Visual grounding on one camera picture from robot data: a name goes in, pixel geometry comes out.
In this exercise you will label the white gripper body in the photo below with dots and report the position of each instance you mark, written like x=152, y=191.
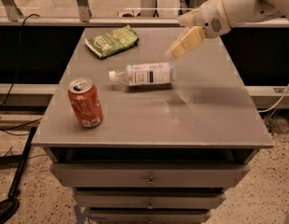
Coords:
x=211, y=19

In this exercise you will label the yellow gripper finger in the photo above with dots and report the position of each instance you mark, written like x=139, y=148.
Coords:
x=189, y=39
x=188, y=19

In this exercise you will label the clear blue plastic water bottle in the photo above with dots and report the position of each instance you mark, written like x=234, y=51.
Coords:
x=145, y=74

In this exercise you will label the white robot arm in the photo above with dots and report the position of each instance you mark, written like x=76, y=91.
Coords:
x=241, y=11

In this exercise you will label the green chip bag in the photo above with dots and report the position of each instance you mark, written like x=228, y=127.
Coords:
x=113, y=42

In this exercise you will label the grey drawer cabinet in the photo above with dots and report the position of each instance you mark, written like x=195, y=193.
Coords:
x=206, y=117

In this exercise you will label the orange soda can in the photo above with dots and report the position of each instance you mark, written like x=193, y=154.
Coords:
x=84, y=99

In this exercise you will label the top grey drawer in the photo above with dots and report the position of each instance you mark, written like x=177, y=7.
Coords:
x=149, y=175

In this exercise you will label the grey drawer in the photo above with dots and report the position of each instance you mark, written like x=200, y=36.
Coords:
x=149, y=175
x=149, y=199
x=148, y=216

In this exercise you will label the middle grey drawer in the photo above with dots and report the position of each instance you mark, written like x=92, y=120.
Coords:
x=149, y=199

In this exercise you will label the bottom grey drawer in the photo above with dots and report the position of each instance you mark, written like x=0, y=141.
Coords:
x=148, y=216

